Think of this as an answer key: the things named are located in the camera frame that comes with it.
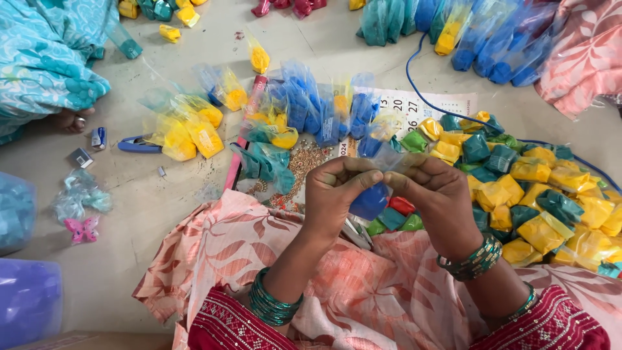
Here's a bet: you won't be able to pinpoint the small teal packet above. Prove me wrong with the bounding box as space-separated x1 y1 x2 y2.
377 207 407 232

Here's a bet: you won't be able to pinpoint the purple plastic bag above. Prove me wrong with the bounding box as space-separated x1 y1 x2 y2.
0 258 64 349

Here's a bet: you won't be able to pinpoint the crumpled clear plastic bags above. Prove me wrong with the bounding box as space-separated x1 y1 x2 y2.
51 169 113 225

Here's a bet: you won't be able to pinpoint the blue stapler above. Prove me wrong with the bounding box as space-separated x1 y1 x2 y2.
117 134 164 156

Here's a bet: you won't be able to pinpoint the green gold bangles on right wrist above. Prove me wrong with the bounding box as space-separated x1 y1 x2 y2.
436 232 504 283

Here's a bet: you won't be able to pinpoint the heap of yellow and green packets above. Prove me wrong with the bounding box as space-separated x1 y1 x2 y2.
399 110 622 281

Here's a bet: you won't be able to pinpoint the green bangles on left wrist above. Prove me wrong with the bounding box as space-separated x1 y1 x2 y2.
248 266 305 327

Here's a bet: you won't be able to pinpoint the grey staple box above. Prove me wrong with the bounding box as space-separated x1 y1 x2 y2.
69 148 94 169

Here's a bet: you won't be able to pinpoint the small green packet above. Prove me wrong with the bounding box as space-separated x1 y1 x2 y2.
398 213 425 232
365 218 388 238

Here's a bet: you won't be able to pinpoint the pink butterfly hair clip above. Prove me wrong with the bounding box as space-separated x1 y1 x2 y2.
63 216 101 245

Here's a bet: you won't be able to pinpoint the silver stapler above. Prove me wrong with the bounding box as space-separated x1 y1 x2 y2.
339 217 374 252

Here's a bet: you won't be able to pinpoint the teal powder packet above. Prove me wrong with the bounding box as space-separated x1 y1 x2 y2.
104 15 144 60
230 141 297 196

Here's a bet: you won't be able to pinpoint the clear bag of pale blue pieces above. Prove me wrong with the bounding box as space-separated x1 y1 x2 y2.
0 170 38 257

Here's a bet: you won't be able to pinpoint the red embroidered garment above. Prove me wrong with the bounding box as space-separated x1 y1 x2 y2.
187 284 611 350

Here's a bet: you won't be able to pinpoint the heap of blue and teal bags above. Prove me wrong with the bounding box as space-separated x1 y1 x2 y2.
348 0 564 88

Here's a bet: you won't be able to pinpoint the heap of red packets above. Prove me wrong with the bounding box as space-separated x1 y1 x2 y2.
251 0 328 20

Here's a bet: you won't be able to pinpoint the person's right hand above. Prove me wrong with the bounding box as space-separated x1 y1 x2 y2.
383 155 483 259

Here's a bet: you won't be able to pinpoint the pink floral cloth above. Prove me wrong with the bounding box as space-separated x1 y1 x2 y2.
132 189 622 350

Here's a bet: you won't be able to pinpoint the person's left hand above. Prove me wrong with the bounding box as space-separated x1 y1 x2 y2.
305 156 385 242

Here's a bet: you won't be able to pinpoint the heap of yellow and teal packets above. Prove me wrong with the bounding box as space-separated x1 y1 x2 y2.
118 0 210 28

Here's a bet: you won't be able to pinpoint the small red packet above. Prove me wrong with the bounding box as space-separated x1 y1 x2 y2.
388 196 417 217

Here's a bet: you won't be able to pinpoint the yellow powder packet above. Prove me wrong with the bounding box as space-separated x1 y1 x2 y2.
170 104 225 160
243 27 271 75
174 93 225 129
193 63 249 112
137 95 198 162

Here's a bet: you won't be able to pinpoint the small folded yellow packet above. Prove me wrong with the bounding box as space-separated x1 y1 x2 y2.
159 24 182 44

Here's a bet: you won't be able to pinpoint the clear packet of blue powder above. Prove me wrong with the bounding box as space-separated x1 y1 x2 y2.
348 145 424 222

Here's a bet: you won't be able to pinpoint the wall calendar with jewellery picture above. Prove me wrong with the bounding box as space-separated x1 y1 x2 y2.
223 74 479 216

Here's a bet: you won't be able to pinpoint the blue cable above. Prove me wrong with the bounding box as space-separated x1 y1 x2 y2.
405 31 622 195

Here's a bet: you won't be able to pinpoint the yellow and teal powder packets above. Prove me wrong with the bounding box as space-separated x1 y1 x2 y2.
241 87 300 150

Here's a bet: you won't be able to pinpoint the cluster of blue powder packets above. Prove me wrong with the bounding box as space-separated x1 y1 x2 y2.
265 60 404 159

